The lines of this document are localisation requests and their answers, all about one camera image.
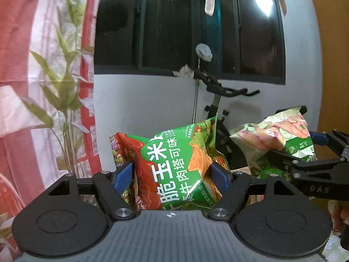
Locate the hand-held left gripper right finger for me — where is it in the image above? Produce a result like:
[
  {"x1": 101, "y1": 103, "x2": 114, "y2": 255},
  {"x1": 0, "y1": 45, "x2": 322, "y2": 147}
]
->
[{"x1": 208, "y1": 161, "x2": 295, "y2": 221}]

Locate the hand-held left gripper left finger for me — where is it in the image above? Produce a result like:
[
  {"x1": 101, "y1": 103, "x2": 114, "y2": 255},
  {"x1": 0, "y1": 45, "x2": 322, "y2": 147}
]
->
[{"x1": 48, "y1": 161, "x2": 137, "y2": 221}]

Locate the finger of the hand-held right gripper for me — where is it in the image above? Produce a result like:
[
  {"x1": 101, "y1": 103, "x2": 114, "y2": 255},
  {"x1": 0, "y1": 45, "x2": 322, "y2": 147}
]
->
[
  {"x1": 309, "y1": 129, "x2": 349, "y2": 159},
  {"x1": 266, "y1": 150, "x2": 349, "y2": 200}
]

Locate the pale cucumber print chip bag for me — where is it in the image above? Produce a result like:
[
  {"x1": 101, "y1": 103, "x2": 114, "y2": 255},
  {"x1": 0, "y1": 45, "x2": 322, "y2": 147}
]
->
[{"x1": 229, "y1": 106, "x2": 318, "y2": 179}]

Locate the green corn chip bag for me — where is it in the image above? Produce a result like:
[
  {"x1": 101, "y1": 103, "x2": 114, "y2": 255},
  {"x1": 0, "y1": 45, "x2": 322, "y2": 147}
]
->
[{"x1": 109, "y1": 113, "x2": 231, "y2": 212}]

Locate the person's right hand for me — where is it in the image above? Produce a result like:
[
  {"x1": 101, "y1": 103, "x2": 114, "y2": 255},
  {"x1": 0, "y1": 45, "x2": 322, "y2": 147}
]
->
[{"x1": 328, "y1": 200, "x2": 349, "y2": 232}]

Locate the wooden door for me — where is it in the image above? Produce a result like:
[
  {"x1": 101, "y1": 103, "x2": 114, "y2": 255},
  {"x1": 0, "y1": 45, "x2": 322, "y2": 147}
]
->
[{"x1": 307, "y1": 0, "x2": 349, "y2": 205}]

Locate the white printed tablecloth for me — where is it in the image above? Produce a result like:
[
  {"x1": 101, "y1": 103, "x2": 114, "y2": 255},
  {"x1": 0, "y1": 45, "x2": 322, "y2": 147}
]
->
[{"x1": 326, "y1": 231, "x2": 349, "y2": 257}]

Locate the thin metal rod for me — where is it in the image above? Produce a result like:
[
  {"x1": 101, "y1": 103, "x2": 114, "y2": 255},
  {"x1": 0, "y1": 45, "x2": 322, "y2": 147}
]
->
[{"x1": 192, "y1": 60, "x2": 203, "y2": 123}]

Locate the black exercise bike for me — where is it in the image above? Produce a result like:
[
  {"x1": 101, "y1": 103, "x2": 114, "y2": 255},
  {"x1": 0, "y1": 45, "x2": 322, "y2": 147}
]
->
[{"x1": 192, "y1": 69, "x2": 261, "y2": 170}]

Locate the white rag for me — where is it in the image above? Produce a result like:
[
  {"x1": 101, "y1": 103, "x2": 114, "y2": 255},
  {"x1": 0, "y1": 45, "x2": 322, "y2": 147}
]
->
[{"x1": 173, "y1": 64, "x2": 195, "y2": 78}]

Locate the white crumpled cap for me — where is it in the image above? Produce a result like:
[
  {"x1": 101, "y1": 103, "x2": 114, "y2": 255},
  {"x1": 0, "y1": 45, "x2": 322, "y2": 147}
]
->
[{"x1": 196, "y1": 43, "x2": 213, "y2": 62}]

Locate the red bamboo print curtain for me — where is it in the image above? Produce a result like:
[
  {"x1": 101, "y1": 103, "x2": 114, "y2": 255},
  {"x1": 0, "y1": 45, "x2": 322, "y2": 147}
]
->
[{"x1": 0, "y1": 0, "x2": 104, "y2": 253}]

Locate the dark sliding window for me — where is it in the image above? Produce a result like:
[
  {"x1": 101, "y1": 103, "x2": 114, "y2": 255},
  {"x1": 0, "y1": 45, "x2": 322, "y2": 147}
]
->
[{"x1": 94, "y1": 0, "x2": 287, "y2": 85}]

